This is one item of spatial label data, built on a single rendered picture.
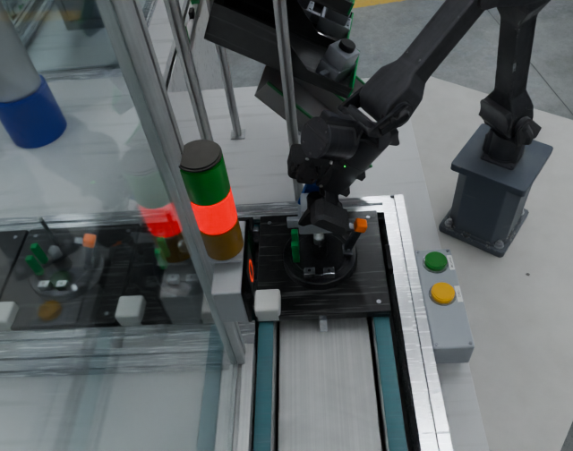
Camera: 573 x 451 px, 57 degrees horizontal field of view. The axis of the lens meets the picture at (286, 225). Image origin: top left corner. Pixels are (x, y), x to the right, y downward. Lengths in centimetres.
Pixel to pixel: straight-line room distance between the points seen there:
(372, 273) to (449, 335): 17
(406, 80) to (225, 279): 36
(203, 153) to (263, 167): 80
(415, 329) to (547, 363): 26
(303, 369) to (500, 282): 45
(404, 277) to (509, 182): 26
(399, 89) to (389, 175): 59
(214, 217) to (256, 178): 74
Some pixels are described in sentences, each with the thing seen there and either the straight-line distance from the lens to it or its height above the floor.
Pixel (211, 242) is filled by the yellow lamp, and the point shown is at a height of 130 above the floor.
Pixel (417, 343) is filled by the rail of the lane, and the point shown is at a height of 95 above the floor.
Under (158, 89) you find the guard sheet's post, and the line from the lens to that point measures 52.
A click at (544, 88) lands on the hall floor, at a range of 324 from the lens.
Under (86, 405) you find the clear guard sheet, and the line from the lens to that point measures 38.
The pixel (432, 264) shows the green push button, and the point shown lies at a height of 97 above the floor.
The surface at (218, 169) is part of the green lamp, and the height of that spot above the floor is 140.
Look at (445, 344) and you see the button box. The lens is 95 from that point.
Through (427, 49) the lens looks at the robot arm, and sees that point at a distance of 78.
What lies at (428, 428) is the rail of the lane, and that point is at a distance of 88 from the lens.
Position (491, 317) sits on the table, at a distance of 111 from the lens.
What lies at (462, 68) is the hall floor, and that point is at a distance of 331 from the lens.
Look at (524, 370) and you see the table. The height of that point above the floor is 86.
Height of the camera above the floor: 178
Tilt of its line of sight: 49 degrees down
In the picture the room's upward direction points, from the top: 8 degrees counter-clockwise
